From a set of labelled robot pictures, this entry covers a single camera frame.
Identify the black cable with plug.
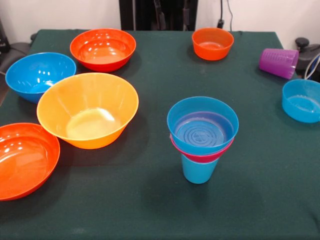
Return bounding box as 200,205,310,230
216,0,234,32

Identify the large yellow-orange bowl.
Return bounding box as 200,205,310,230
36,72,140,150

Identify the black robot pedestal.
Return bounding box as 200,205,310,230
118,0,199,31

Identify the large orange bowl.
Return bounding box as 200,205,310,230
69,27,137,73
0,122,61,202

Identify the dark green table cloth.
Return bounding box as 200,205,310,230
0,28,320,240

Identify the large blue bowl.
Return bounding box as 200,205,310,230
5,51,77,105

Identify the small blue bowl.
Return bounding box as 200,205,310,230
281,78,320,124
166,96,240,156

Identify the small pink bowl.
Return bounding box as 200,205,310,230
170,133,235,165

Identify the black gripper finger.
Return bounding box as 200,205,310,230
181,0,191,27
153,0,167,30

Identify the blue cup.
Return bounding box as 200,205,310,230
181,153,220,185

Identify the bundle of loose cables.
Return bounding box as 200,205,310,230
303,53,320,82

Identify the small orange bowl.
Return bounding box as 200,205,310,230
191,27,235,62

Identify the purple cup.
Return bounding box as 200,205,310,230
258,48,300,80

